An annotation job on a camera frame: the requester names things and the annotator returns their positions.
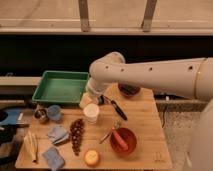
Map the blue plastic cup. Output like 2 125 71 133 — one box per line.
47 105 62 121

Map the small metal cup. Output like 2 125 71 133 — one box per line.
34 109 48 124

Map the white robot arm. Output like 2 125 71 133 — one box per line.
86 52 213 171

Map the red bowl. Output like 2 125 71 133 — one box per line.
110 127 137 156

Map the green plastic tray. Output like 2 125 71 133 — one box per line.
32 71 89 106

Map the dark item in purple bowl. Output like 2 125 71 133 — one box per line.
122 86 137 94

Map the metal window post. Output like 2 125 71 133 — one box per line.
141 0 157 32
78 0 90 32

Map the round yellow bread bun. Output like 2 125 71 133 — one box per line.
84 149 100 167

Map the blue cloth upper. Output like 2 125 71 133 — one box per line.
47 125 69 145

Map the orange carrot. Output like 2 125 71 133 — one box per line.
112 129 129 151

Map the blue cloth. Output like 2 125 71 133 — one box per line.
42 147 65 171
47 125 69 145

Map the blue object at left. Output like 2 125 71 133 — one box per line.
0 108 29 126

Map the white plastic cup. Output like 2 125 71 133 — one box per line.
83 103 100 123

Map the yellow corn cob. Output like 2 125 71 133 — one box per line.
24 132 38 162

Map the bunch of dark grapes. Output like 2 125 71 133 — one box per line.
70 118 84 156

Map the purple bowl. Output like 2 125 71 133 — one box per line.
118 84 140 98

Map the metal window post left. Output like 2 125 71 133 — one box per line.
78 0 90 32

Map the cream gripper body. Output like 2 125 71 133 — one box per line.
79 93 98 109

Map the blue cloth lower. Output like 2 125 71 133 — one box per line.
42 147 65 171

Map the metal window post right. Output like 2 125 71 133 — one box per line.
141 0 157 32

